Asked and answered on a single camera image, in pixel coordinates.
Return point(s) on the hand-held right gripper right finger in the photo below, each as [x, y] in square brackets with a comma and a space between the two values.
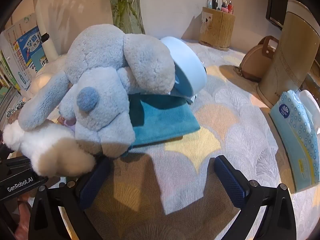
[230, 180]

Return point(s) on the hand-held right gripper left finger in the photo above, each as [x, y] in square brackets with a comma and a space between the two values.
[91, 185]

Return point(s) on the white plush toy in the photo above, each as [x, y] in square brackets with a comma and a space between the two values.
[45, 142]

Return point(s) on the purple packet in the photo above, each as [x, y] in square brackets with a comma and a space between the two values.
[68, 123]

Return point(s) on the teal towel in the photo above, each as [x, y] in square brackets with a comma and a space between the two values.
[162, 120]

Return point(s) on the blue-grey plush toy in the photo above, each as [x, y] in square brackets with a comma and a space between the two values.
[100, 62]

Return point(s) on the light blue round bowl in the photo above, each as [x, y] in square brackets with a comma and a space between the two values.
[187, 62]

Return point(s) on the blue tissue pack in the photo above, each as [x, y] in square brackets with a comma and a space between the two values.
[292, 135]

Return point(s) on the row of books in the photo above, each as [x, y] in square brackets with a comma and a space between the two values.
[6, 80]

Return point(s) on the tan round handbag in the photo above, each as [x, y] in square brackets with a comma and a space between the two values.
[255, 62]

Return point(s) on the white pipe with black band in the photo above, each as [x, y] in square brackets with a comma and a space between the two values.
[47, 47]

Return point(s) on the beige cylindrical container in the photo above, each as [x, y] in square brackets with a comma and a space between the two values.
[287, 55]

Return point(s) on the wooden pen holder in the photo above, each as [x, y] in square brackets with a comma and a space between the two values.
[217, 30]

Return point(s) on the glass vase with green stems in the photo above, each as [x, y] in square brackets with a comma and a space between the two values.
[125, 12]

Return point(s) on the bunch of pens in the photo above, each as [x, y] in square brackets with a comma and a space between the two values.
[214, 0]

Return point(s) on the dark framed board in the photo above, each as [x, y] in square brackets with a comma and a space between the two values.
[275, 5]

